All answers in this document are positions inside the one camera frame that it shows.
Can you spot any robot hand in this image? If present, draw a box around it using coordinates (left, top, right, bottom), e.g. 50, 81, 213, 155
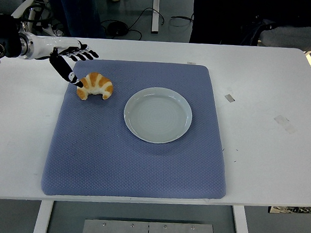
29, 35, 101, 89

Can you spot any golden striped croissant bread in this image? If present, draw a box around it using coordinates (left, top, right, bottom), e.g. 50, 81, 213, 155
76, 71, 115, 103

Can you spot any pale grey round plate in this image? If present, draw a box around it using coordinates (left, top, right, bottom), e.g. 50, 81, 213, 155
121, 85, 195, 147

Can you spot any person's leg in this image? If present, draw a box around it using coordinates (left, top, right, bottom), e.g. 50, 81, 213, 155
40, 0, 109, 39

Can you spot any white desk leg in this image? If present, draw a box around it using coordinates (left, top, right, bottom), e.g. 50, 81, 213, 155
150, 0, 161, 34

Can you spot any blue textured square mat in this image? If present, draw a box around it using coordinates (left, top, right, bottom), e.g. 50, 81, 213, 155
39, 54, 235, 209

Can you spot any white table leg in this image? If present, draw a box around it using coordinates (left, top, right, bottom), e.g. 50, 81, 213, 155
31, 199, 54, 233
230, 205, 256, 233

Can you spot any black bag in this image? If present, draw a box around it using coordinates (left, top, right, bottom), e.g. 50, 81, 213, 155
222, 14, 275, 48

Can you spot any grey cushioned chair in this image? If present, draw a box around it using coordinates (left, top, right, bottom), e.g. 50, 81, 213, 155
256, 21, 311, 72

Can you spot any clear tape strip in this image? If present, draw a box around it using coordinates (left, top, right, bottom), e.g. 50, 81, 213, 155
272, 114, 298, 135

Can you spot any black white patterned board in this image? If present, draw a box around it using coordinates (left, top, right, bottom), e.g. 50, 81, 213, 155
268, 203, 311, 217

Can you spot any long black floor cable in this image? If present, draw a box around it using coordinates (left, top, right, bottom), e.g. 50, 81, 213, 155
99, 4, 166, 43

